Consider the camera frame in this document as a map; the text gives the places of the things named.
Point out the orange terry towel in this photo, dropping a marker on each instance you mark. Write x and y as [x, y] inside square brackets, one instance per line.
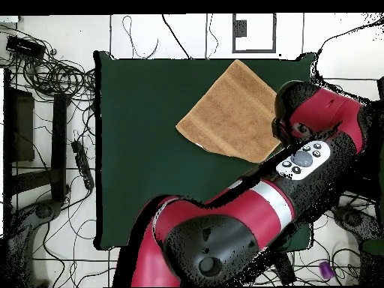
[234, 120]

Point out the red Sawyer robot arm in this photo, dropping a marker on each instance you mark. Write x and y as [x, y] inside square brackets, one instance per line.
[255, 210]

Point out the dark green table cloth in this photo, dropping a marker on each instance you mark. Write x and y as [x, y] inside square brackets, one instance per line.
[135, 150]

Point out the black power strip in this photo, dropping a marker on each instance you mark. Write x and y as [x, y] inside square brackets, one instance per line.
[82, 165]

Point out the black rectangular floor box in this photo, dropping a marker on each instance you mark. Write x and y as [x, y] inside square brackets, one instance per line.
[286, 270]

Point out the grey black stand base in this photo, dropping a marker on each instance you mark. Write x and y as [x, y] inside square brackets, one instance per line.
[354, 219]
[43, 211]

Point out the purple small object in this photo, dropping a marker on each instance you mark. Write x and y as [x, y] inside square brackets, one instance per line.
[326, 270]

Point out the black electronics box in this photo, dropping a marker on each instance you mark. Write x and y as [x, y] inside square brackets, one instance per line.
[25, 47]

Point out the grey rectangular floor frame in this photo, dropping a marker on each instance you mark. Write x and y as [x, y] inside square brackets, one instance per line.
[234, 33]

